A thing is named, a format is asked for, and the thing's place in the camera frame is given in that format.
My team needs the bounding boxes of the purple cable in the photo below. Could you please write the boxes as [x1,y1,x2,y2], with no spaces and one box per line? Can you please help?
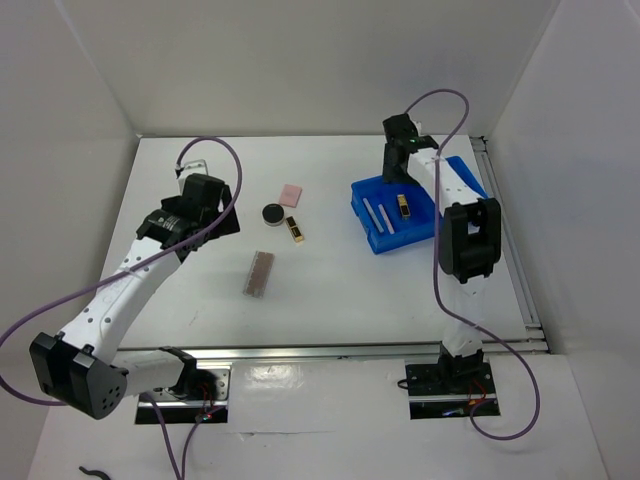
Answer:
[403,88,542,441]
[0,135,244,480]

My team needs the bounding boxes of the pink slim makeup tube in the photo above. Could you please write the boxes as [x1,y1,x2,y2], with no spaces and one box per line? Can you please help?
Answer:
[378,204,395,235]

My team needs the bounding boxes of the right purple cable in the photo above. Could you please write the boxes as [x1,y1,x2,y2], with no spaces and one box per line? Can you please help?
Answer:
[403,88,542,441]

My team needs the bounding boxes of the white blue makeup pen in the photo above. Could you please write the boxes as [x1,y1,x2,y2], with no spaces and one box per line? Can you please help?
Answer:
[362,197,384,234]

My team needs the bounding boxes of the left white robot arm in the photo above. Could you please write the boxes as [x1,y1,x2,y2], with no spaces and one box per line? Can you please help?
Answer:
[29,173,240,420]

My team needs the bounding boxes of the black round powder jar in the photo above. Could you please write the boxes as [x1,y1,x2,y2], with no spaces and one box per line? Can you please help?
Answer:
[262,203,285,227]

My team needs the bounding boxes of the aluminium rail right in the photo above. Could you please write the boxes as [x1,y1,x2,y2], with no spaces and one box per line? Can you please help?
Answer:
[470,137,550,355]

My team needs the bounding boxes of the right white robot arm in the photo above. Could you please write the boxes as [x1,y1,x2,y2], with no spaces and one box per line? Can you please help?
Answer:
[382,113,502,392]

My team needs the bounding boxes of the brown eyeshadow palette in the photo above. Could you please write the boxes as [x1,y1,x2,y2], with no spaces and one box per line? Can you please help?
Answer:
[243,251,275,299]

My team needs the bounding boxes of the blue plastic organizer bin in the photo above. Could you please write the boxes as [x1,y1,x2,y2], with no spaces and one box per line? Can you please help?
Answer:
[351,155,501,262]

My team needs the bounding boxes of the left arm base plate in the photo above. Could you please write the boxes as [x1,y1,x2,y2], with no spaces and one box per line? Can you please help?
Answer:
[129,361,231,425]

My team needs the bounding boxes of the aluminium rail front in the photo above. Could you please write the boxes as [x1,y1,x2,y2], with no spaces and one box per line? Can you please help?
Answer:
[112,341,451,362]

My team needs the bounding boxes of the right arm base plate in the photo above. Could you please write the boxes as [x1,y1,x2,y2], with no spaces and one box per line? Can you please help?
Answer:
[396,362,500,420]

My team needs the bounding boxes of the black gold lipstick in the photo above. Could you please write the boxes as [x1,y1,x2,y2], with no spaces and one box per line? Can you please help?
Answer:
[285,216,305,243]
[396,194,411,220]

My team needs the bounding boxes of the aluminium rail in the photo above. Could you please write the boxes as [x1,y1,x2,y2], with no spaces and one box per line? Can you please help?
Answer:
[470,137,550,355]
[112,341,451,362]

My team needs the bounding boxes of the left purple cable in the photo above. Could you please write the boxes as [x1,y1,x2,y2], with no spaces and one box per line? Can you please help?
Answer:
[0,135,244,480]

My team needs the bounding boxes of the black hook bottom left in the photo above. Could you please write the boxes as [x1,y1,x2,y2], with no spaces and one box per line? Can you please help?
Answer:
[78,466,111,480]

